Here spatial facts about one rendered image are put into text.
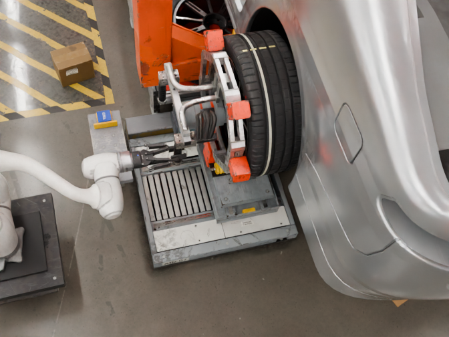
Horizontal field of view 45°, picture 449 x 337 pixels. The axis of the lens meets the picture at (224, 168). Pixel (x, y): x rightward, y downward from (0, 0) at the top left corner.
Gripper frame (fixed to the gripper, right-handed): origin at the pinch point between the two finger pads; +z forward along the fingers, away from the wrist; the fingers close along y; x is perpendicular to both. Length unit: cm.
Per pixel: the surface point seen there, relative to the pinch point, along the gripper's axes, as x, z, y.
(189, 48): -6, 20, -62
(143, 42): 5, -4, -60
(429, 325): -83, 124, 87
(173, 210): -82, 2, -9
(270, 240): -77, 51, 23
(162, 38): 6, 5, -60
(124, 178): -38.0, -23.7, -11.6
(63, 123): -83, -52, -81
